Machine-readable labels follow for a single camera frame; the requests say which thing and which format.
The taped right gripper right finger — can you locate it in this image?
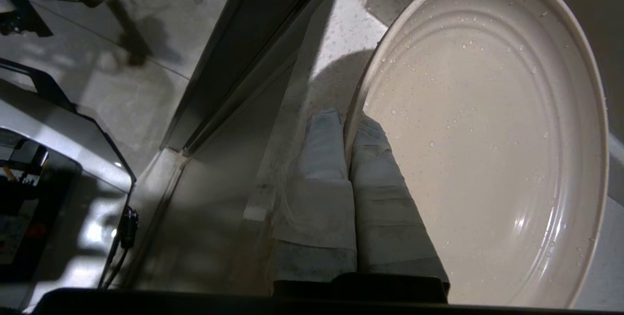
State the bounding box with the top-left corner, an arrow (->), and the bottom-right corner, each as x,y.
349,115 -> 450,302

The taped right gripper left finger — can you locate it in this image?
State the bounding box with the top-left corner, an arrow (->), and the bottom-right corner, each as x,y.
270,108 -> 358,297

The beige round plate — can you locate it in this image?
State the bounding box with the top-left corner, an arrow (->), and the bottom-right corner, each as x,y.
343,0 -> 610,310

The grey robot base cover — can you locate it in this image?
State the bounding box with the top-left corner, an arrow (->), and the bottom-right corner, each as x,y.
0,58 -> 136,194

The beige base cabinet front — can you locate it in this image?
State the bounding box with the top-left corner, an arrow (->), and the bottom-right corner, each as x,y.
128,51 -> 312,292

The grey cabinet door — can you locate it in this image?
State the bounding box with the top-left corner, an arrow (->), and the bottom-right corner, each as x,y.
160,0 -> 338,156

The black plug with cable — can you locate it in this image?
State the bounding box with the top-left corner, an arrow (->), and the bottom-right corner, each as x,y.
99,205 -> 140,289

